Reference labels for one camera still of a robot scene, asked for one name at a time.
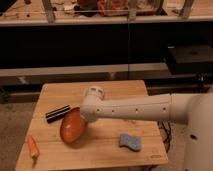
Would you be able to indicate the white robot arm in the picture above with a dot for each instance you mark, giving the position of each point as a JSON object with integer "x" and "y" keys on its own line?
{"x": 193, "y": 109}

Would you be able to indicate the long shelf bench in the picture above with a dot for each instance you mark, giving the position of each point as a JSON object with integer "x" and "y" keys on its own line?
{"x": 94, "y": 12}

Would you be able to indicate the black striped rectangular block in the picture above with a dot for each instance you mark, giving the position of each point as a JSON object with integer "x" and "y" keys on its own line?
{"x": 57, "y": 114}

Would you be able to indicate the blue sponge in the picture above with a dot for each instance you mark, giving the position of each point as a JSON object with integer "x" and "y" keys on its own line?
{"x": 131, "y": 142}

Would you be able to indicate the orange ceramic bowl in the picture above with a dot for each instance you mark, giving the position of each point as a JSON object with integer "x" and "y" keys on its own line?
{"x": 72, "y": 126}

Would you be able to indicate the wooden table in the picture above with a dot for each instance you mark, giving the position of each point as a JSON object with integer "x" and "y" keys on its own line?
{"x": 97, "y": 149}

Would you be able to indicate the orange carrot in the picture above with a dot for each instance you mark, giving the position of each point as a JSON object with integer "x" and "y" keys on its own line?
{"x": 33, "y": 148}

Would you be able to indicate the black box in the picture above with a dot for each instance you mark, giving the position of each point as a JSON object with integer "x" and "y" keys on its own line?
{"x": 196, "y": 59}

